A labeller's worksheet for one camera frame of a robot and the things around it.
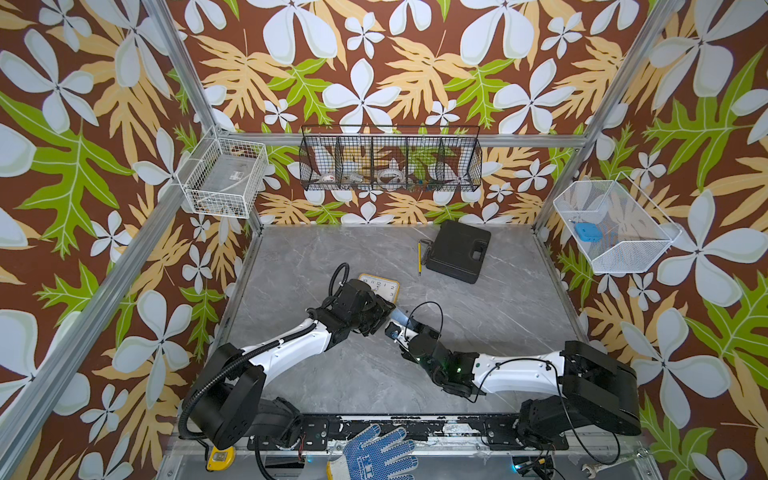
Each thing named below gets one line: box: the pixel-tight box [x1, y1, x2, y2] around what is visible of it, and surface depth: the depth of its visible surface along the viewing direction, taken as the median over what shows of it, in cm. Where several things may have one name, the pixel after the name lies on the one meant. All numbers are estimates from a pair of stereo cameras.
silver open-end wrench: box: [581, 462, 615, 479], surface depth 70 cm
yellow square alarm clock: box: [358, 273, 400, 304], surface depth 101 cm
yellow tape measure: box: [207, 446, 236, 471], surface depth 71 cm
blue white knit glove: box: [328, 424, 419, 480], surface depth 72 cm
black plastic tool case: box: [420, 220, 491, 284], surface depth 108 cm
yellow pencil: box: [418, 242, 423, 276], surface depth 113 cm
